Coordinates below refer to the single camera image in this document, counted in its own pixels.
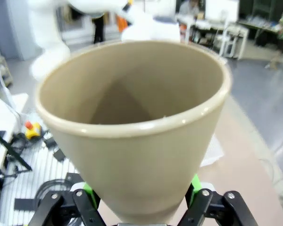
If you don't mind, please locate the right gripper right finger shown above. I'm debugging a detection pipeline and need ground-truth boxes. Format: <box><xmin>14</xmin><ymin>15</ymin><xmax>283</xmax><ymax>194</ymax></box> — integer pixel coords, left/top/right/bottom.
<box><xmin>178</xmin><ymin>175</ymin><xmax>258</xmax><ymax>226</ymax></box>

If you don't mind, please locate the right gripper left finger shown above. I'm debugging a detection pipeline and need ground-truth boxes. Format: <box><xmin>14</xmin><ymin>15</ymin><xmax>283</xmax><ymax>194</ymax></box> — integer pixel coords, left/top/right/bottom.
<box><xmin>33</xmin><ymin>174</ymin><xmax>107</xmax><ymax>226</ymax></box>

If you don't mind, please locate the beige plastic cup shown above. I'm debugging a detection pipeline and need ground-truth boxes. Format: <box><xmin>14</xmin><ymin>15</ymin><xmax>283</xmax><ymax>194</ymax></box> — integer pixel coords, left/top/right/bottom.
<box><xmin>34</xmin><ymin>40</ymin><xmax>233</xmax><ymax>223</ymax></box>

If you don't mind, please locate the yellow emergency stop button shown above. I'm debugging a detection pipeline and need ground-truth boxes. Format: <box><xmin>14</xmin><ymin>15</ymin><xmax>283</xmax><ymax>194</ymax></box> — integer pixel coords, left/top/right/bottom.
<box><xmin>24</xmin><ymin>120</ymin><xmax>42</xmax><ymax>140</ymax></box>

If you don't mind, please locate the white shelf unit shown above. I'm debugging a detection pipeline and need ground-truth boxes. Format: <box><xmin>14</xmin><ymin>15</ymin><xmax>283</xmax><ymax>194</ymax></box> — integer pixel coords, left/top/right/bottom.
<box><xmin>220</xmin><ymin>23</ymin><xmax>249</xmax><ymax>61</ymax></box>

